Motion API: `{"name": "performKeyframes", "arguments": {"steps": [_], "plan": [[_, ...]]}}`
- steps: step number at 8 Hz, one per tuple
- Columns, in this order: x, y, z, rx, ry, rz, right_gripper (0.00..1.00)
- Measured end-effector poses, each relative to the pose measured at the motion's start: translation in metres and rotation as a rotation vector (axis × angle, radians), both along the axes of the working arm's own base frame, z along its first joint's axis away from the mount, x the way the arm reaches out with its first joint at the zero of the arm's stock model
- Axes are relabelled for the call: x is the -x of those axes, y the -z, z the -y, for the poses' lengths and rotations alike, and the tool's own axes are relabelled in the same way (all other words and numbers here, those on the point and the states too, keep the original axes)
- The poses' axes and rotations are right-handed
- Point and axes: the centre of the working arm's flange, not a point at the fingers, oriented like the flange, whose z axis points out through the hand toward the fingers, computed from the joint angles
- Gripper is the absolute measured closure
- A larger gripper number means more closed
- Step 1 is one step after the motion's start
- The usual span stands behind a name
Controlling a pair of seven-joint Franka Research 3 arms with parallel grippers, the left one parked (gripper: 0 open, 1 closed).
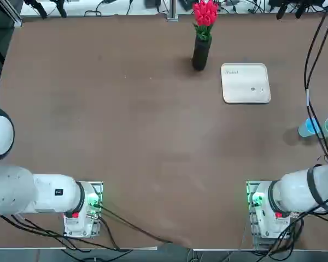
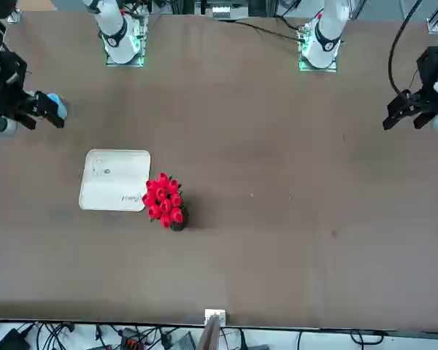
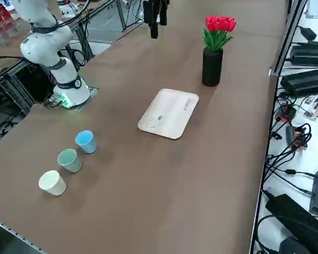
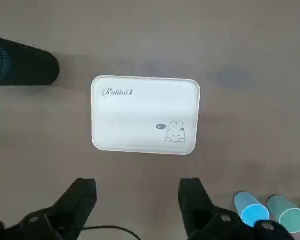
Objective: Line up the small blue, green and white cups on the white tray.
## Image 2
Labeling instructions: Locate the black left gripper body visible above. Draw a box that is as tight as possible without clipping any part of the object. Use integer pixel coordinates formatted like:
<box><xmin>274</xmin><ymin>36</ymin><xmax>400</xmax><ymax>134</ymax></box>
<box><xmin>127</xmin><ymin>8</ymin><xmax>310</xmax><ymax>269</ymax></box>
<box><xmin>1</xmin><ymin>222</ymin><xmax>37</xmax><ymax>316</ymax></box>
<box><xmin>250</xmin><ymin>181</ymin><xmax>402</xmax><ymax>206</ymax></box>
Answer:
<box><xmin>404</xmin><ymin>46</ymin><xmax>438</xmax><ymax>110</ymax></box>

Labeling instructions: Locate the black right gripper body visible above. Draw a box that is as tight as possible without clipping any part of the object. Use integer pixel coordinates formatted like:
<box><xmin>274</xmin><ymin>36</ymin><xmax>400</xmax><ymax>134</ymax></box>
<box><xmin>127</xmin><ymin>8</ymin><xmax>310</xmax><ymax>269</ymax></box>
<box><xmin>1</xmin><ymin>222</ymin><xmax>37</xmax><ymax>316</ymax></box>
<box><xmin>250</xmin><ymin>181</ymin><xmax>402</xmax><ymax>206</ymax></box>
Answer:
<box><xmin>0</xmin><ymin>49</ymin><xmax>37</xmax><ymax>127</ymax></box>

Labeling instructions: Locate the black power adapter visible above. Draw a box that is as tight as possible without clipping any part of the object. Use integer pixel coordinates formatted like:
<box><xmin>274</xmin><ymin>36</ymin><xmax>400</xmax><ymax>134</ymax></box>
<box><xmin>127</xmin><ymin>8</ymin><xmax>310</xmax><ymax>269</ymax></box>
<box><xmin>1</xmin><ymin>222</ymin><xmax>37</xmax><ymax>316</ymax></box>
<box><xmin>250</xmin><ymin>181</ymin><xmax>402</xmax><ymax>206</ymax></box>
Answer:
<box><xmin>0</xmin><ymin>327</ymin><xmax>27</xmax><ymax>350</ymax></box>

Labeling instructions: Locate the white rectangular tray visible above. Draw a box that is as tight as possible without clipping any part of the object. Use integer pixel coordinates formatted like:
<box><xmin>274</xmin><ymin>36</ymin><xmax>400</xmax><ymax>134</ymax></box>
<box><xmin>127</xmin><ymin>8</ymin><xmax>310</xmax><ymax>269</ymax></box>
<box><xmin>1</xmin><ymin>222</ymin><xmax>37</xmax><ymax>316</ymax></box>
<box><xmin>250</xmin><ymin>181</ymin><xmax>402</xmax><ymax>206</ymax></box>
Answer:
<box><xmin>79</xmin><ymin>148</ymin><xmax>152</xmax><ymax>212</ymax></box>

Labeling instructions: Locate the black table cable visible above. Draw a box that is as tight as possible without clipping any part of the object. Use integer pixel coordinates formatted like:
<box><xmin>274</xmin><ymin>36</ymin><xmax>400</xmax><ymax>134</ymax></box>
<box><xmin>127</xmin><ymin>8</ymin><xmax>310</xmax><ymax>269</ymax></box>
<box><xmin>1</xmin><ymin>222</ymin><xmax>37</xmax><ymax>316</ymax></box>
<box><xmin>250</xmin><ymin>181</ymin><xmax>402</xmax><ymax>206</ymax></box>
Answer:
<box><xmin>218</xmin><ymin>17</ymin><xmax>304</xmax><ymax>41</ymax></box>

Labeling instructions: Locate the black vase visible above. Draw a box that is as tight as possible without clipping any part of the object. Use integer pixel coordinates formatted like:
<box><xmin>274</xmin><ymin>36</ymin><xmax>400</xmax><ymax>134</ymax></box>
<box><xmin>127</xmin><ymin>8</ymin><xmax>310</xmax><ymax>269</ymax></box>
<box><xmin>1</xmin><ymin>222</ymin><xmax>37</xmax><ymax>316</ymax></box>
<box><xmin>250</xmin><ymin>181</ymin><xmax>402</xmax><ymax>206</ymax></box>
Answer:
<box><xmin>169</xmin><ymin>203</ymin><xmax>190</xmax><ymax>233</ymax></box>

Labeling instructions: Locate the orange and black device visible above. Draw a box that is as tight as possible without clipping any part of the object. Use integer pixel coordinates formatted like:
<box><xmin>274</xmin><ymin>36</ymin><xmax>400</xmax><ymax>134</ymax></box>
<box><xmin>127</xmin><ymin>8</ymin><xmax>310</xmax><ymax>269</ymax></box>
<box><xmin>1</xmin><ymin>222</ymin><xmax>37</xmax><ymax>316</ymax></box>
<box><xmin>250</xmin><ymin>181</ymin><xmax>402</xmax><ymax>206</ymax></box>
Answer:
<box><xmin>119</xmin><ymin>327</ymin><xmax>144</xmax><ymax>349</ymax></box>

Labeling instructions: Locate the white post bracket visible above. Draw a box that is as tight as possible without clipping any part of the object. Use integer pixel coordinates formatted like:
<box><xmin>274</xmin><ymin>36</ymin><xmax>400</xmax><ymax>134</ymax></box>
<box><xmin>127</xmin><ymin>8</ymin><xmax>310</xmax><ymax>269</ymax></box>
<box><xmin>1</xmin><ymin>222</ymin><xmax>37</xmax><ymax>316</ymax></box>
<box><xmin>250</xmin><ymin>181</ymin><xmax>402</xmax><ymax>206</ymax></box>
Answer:
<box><xmin>204</xmin><ymin>308</ymin><xmax>227</xmax><ymax>325</ymax></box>

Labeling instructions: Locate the red tulip bouquet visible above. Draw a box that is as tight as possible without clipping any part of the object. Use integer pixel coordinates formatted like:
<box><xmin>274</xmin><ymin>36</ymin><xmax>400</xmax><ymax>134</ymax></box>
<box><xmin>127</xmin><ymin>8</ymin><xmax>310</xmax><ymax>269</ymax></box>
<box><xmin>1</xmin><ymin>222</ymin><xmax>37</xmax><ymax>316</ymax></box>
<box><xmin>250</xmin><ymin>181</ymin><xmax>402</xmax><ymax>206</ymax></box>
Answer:
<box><xmin>141</xmin><ymin>172</ymin><xmax>186</xmax><ymax>230</ymax></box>

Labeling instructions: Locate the upright camera post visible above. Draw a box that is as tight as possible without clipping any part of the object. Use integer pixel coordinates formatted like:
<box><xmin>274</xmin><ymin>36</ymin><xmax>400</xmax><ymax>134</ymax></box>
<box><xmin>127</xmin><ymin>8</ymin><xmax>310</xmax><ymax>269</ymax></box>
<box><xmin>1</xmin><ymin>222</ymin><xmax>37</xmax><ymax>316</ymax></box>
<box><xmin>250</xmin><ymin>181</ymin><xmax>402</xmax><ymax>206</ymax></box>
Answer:
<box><xmin>196</xmin><ymin>315</ymin><xmax>222</xmax><ymax>350</ymax></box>

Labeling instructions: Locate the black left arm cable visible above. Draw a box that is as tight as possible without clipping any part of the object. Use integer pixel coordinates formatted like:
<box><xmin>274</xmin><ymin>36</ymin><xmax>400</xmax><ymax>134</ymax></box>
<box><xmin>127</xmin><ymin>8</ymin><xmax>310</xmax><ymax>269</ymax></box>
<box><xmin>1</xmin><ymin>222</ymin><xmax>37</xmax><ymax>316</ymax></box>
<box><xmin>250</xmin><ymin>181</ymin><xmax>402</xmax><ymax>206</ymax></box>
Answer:
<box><xmin>388</xmin><ymin>0</ymin><xmax>424</xmax><ymax>98</ymax></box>

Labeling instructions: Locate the small blue cup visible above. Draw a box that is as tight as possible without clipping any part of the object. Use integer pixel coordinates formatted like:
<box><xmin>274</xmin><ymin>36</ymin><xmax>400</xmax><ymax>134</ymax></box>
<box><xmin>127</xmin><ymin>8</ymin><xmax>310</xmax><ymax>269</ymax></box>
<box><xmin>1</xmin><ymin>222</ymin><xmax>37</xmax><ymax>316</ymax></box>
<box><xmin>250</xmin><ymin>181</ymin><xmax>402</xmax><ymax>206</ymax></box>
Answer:
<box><xmin>46</xmin><ymin>93</ymin><xmax>69</xmax><ymax>120</ymax></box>

